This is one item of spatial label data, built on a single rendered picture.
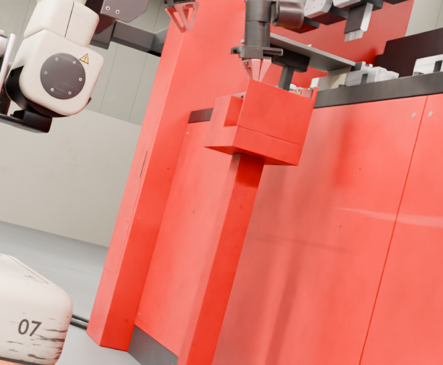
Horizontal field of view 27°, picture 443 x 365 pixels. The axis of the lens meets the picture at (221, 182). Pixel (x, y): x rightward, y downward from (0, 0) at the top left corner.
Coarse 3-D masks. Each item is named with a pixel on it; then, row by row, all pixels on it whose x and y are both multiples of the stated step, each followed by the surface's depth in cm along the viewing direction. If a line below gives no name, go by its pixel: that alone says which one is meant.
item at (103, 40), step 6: (114, 24) 368; (108, 30) 365; (96, 36) 364; (102, 36) 365; (108, 36) 365; (90, 42) 369; (96, 42) 366; (102, 42) 365; (108, 42) 365; (102, 48) 375; (108, 48) 373
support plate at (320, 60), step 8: (272, 40) 233; (280, 40) 231; (288, 40) 232; (288, 48) 237; (296, 48) 235; (304, 48) 233; (312, 48) 234; (312, 56) 240; (320, 56) 238; (328, 56) 235; (336, 56) 236; (312, 64) 250; (320, 64) 247; (328, 64) 244; (336, 64) 242; (344, 64) 239; (352, 64) 238
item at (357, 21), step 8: (352, 8) 251; (360, 8) 246; (368, 8) 243; (352, 16) 250; (360, 16) 244; (368, 16) 243; (352, 24) 248; (360, 24) 243; (344, 32) 252; (352, 32) 248; (360, 32) 244
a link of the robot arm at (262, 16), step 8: (248, 0) 197; (256, 0) 196; (264, 0) 197; (272, 0) 198; (248, 8) 197; (256, 8) 196; (264, 8) 197; (272, 8) 201; (248, 16) 197; (256, 16) 196; (264, 16) 197; (272, 16) 200
